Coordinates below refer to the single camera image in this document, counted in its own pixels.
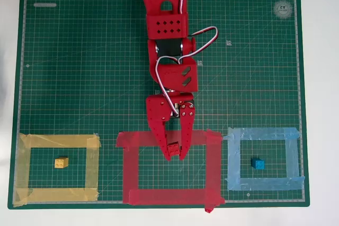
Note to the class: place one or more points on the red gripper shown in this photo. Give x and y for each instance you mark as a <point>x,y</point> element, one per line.
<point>157,109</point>

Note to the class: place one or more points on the red lego brick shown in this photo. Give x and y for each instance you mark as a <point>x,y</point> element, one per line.
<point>173,149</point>

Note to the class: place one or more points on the red tape square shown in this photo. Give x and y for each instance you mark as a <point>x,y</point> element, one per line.
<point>131,167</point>

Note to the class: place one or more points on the blue tape square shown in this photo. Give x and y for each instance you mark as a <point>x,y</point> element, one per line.
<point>233,162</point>

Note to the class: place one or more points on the blue lego brick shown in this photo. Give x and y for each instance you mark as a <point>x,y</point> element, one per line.
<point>258,163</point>

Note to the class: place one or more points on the yellow lego brick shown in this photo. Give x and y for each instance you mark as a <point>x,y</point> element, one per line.
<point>61,163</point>

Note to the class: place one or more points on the yellow tape square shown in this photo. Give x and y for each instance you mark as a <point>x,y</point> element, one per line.
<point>23,167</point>

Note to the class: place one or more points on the green cutting mat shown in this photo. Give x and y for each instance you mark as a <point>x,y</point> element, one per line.
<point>79,64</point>

